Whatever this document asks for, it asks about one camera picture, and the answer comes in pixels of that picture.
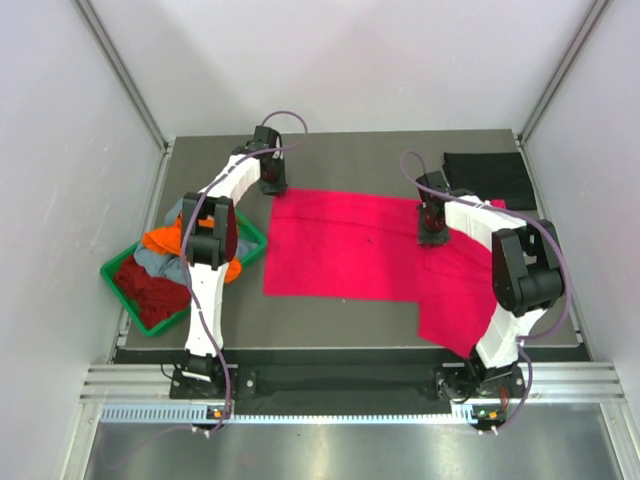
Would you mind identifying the pink t-shirt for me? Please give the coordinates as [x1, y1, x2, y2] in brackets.
[263, 188, 497, 358]

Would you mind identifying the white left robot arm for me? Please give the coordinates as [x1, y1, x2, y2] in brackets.
[180, 125, 287, 397]

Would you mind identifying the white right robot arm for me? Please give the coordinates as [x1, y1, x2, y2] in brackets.
[414, 171, 571, 396]

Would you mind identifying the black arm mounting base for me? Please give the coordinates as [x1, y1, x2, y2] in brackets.
[168, 348, 531, 401]

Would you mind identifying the folded black t-shirt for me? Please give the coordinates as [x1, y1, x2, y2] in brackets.
[443, 152, 537, 211]

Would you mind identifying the orange t-shirt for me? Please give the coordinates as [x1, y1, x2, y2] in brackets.
[141, 216, 243, 283]

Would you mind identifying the grey t-shirt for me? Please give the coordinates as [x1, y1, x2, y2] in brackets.
[134, 200, 258, 285]

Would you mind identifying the dark red t-shirt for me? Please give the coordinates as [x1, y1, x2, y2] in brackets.
[114, 255, 191, 330]

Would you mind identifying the green plastic bin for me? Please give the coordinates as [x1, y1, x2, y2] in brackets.
[100, 213, 267, 337]

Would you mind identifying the left aluminium frame post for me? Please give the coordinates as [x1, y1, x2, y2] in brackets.
[71, 0, 168, 151]

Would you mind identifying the aluminium frame post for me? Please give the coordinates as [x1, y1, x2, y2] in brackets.
[515, 0, 613, 147]
[71, 0, 168, 151]

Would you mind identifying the slotted cable duct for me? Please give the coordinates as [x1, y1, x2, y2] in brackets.
[100, 404, 498, 425]

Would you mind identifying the right aluminium frame post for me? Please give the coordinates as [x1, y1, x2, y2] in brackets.
[515, 0, 613, 147]

